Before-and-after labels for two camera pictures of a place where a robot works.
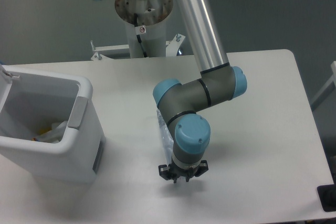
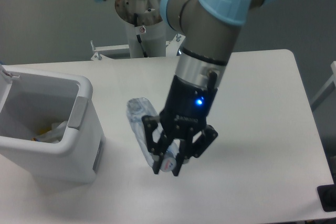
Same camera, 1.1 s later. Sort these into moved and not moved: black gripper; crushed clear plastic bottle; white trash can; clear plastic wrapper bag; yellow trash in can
Moved: crushed clear plastic bottle; black gripper
Not moved: white trash can; clear plastic wrapper bag; yellow trash in can
